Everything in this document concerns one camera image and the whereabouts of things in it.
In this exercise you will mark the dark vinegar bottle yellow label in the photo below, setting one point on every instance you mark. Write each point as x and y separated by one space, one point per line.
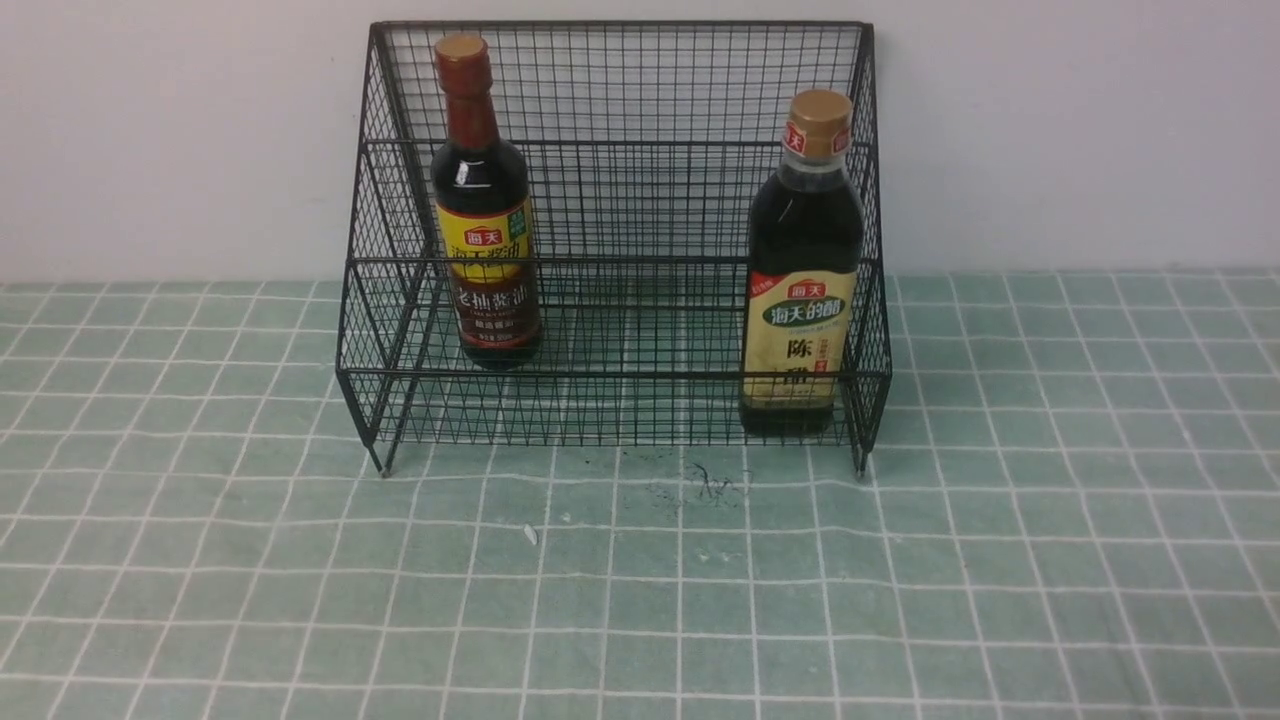
806 236

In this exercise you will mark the soy sauce bottle red label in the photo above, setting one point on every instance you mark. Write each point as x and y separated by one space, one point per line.
484 214

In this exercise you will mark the green checked tablecloth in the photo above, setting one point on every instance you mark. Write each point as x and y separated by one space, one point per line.
1071 513

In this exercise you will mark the black wire mesh rack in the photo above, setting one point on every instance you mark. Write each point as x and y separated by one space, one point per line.
646 141

